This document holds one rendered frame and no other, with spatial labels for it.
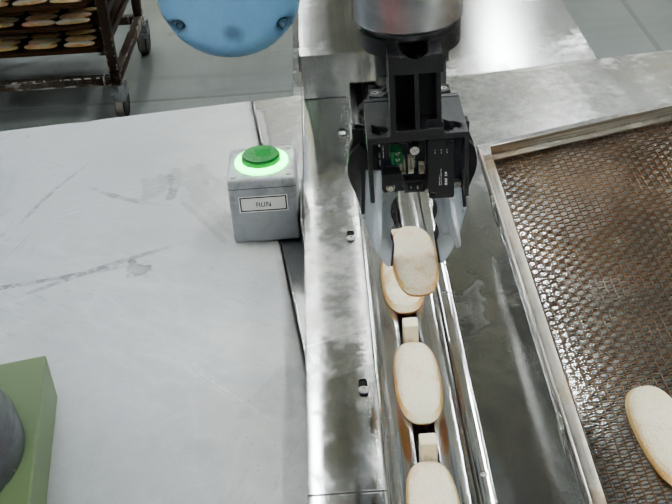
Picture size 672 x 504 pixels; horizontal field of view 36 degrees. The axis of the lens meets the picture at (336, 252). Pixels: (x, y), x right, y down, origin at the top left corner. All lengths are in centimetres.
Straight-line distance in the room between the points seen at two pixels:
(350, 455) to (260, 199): 37
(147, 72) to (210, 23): 307
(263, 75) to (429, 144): 277
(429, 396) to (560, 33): 85
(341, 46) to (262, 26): 73
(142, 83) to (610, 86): 234
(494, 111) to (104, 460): 70
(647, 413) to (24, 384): 49
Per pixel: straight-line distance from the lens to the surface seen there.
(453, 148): 73
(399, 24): 70
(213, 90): 341
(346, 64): 126
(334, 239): 100
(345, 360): 85
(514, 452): 84
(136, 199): 119
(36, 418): 85
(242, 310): 99
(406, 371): 84
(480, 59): 148
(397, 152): 73
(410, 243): 86
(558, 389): 79
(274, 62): 356
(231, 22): 54
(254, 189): 105
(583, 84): 140
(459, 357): 85
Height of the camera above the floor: 141
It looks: 34 degrees down
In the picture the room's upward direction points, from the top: 4 degrees counter-clockwise
